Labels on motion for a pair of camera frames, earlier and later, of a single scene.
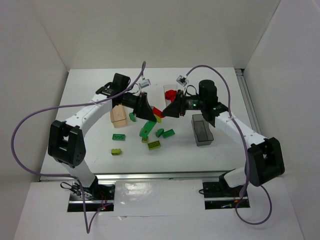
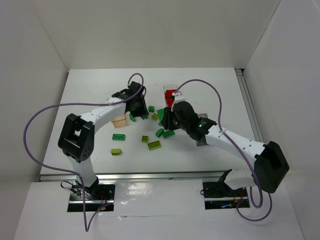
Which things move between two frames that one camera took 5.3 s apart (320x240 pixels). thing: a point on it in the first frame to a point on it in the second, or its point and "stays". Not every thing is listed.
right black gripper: (180, 104) to (165, 120)
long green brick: (145, 130) to (161, 113)
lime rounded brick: (116, 151) stays
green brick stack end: (132, 117) stays
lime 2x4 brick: (154, 145) stays
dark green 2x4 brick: (118, 137) stays
